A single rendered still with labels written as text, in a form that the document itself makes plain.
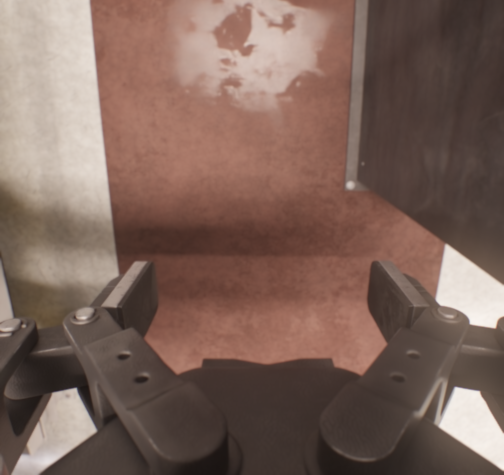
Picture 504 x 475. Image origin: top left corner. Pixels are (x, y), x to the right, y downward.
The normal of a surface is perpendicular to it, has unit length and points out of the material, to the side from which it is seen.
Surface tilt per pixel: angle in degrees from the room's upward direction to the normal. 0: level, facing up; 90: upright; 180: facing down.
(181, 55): 0
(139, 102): 0
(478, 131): 90
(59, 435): 0
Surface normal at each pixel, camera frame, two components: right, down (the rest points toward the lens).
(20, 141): -0.01, 0.30
